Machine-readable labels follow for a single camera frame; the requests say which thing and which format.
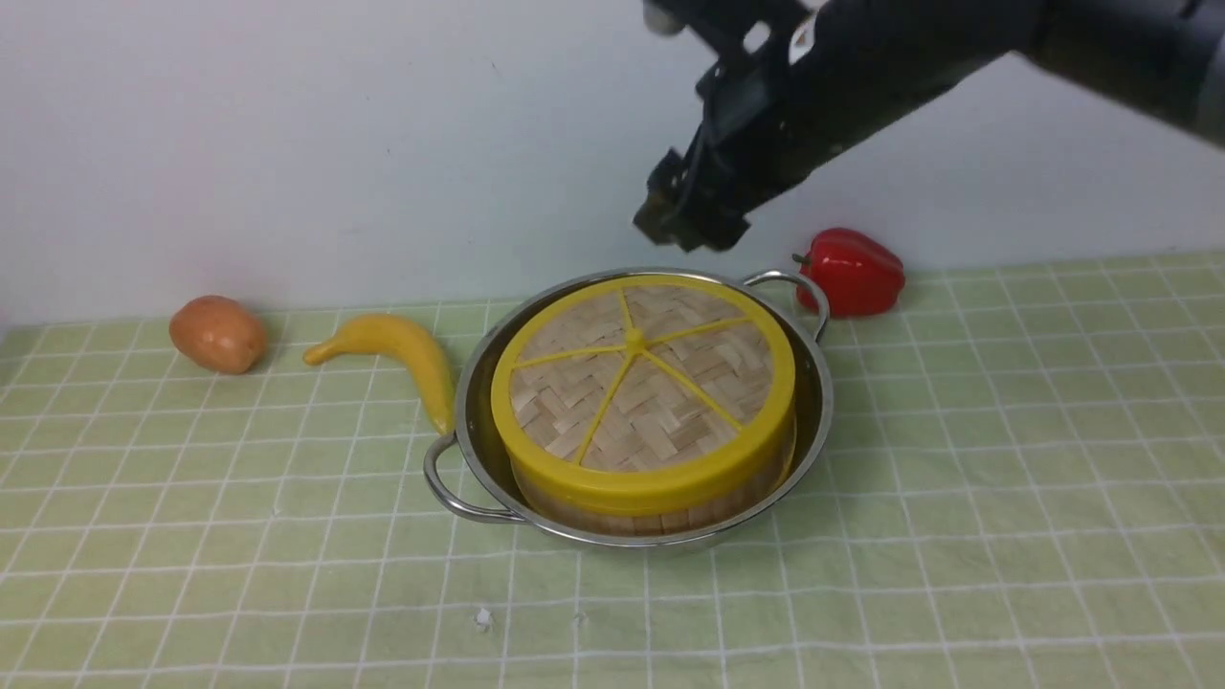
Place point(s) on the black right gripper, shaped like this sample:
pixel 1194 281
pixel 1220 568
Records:
pixel 795 85

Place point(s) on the yellow woven bamboo steamer lid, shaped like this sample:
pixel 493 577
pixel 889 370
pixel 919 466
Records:
pixel 648 348

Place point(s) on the yellow-rimmed bamboo steamer basket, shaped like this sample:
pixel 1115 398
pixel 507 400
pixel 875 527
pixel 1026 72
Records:
pixel 644 482

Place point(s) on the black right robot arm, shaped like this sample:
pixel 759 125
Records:
pixel 1160 58

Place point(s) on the stainless steel pot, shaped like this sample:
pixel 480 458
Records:
pixel 468 470

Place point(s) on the red bell pepper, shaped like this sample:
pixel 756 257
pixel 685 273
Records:
pixel 859 276

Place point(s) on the green checkered tablecloth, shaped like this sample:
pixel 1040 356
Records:
pixel 1023 489

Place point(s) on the yellow banana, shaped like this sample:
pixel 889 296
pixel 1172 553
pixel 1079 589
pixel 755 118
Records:
pixel 384 334

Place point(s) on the brown potato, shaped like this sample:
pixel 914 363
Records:
pixel 219 334

